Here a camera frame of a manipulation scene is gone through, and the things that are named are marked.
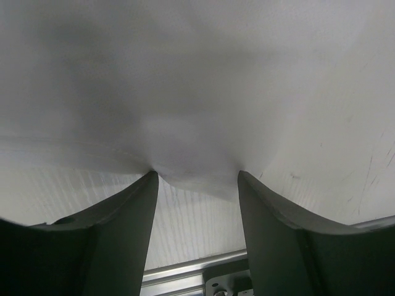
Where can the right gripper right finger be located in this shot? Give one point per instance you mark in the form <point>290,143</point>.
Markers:
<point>292,251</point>

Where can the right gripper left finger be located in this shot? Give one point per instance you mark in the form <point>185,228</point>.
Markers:
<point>101,250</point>

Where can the white t-shirt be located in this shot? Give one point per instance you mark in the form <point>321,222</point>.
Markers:
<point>196,90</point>

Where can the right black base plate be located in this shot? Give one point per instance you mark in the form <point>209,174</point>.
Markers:
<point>228,279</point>

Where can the aluminium mounting rail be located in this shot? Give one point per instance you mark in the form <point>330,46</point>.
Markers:
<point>184,278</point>

